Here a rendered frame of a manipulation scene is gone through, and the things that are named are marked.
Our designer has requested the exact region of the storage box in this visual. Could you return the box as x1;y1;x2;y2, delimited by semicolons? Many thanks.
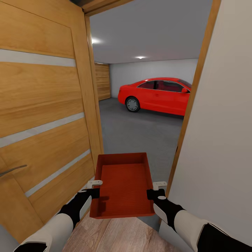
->
89;152;156;219

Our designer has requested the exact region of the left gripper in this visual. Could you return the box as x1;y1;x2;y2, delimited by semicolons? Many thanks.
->
88;188;100;199

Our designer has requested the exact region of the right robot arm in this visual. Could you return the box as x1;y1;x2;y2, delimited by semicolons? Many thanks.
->
147;181;252;252

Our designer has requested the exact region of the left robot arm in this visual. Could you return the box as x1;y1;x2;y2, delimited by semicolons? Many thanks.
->
14;180;103;252

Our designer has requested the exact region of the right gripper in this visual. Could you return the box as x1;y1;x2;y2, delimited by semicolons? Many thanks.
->
147;189;165;200

